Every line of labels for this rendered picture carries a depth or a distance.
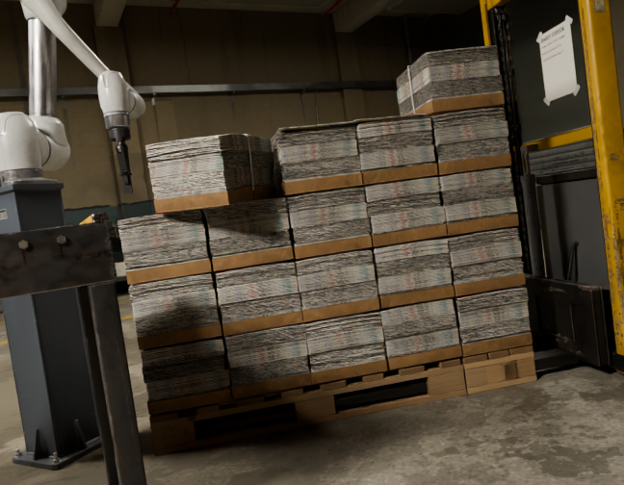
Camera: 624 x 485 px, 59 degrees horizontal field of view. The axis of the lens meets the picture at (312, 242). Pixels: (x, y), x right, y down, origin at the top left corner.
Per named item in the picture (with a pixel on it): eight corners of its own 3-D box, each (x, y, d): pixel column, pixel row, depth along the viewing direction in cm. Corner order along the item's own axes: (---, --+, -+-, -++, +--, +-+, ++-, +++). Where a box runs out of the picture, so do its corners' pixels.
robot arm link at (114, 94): (125, 109, 197) (138, 115, 211) (118, 65, 197) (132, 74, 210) (95, 114, 198) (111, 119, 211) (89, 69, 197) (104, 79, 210)
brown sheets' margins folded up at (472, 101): (426, 337, 245) (398, 119, 240) (487, 325, 249) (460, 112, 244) (462, 357, 207) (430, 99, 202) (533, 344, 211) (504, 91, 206)
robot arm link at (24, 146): (-16, 173, 195) (-27, 111, 193) (13, 176, 213) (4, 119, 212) (28, 166, 194) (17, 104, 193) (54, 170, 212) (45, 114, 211)
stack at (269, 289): (165, 418, 228) (134, 219, 224) (430, 368, 246) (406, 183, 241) (153, 457, 190) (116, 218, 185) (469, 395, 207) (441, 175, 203)
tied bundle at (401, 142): (338, 192, 236) (331, 139, 235) (403, 184, 241) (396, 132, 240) (363, 186, 199) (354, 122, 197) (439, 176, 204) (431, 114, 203)
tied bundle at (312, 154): (272, 201, 231) (264, 146, 230) (339, 192, 237) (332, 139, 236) (285, 196, 194) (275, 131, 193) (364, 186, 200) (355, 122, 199)
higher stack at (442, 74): (429, 369, 246) (392, 78, 239) (491, 357, 250) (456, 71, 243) (466, 395, 208) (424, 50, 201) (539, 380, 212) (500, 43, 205)
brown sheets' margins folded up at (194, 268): (160, 384, 227) (142, 263, 224) (427, 337, 245) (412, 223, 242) (147, 416, 189) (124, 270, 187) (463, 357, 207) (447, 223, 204)
